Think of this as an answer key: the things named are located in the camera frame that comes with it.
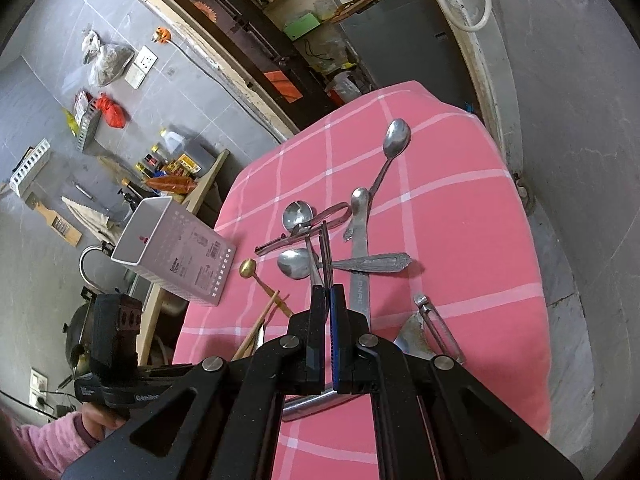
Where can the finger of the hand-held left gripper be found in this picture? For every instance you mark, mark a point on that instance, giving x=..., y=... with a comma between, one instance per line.
x=170, y=370

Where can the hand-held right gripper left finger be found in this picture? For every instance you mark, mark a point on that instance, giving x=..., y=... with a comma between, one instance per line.
x=324, y=342

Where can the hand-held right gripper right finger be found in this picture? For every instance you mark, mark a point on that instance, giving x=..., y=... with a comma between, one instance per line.
x=339, y=342

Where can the dark steel chopstick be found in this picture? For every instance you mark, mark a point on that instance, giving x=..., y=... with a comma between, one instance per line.
x=329, y=255
x=322, y=255

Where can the white plastic utensil holder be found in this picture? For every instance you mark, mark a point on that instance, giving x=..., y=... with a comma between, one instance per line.
x=190, y=255

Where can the steel tongs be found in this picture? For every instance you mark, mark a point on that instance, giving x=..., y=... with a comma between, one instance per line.
x=325, y=211

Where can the person's left forearm pink sleeve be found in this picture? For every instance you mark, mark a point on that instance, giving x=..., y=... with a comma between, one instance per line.
x=40, y=447

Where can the person's left hand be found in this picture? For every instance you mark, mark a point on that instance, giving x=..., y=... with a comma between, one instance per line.
x=100, y=417

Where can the dark round pot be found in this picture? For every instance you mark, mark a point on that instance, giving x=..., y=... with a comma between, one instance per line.
x=80, y=330

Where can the wooden chopstick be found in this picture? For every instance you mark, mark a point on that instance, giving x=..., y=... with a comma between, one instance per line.
x=260, y=317
x=257, y=337

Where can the rusty steel scraper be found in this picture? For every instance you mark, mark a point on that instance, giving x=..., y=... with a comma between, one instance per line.
x=415, y=332

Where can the steel faucet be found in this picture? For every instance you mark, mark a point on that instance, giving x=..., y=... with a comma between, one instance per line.
x=86, y=260

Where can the oval steel spoon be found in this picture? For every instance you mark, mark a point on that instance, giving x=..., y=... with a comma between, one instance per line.
x=294, y=263

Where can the steel table knife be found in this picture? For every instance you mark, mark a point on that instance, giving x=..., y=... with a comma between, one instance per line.
x=361, y=260

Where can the steel peeler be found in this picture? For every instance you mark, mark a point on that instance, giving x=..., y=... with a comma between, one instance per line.
x=422, y=301

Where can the small gold spoon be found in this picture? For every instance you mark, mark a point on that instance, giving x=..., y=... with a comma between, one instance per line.
x=247, y=267

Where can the wooden grater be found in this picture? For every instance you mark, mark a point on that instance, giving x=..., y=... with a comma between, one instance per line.
x=57, y=222

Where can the round steel soup spoon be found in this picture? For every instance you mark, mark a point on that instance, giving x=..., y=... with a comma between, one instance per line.
x=296, y=215

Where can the orange snack packet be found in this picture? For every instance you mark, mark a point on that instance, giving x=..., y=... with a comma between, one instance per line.
x=172, y=184

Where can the pink checked tablecloth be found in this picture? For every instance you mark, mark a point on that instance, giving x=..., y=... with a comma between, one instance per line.
x=450, y=210

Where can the wooden counter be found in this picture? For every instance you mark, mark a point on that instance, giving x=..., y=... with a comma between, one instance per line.
x=207, y=180

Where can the yellow cap seasoning bottle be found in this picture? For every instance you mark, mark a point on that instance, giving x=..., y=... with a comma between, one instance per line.
x=155, y=154

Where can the white plastic rack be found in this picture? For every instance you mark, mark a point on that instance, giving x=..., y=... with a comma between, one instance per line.
x=27, y=170

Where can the grey perforated metal basket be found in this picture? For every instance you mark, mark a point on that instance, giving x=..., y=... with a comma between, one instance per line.
x=89, y=127

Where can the red plastic bag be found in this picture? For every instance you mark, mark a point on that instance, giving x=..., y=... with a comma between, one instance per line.
x=112, y=112

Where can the orange sign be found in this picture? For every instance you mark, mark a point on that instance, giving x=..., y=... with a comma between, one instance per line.
x=282, y=86

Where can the clear plastic bag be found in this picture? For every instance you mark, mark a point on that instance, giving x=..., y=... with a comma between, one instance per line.
x=107, y=62

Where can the orange plug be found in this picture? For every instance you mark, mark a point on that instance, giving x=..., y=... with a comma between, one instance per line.
x=162, y=35

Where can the grey cabinet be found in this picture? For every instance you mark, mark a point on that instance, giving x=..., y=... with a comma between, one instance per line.
x=400, y=45

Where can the green box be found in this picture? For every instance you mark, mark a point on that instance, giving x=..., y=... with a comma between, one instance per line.
x=301, y=26

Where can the white wall socket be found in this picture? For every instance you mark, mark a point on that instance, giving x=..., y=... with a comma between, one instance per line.
x=141, y=66

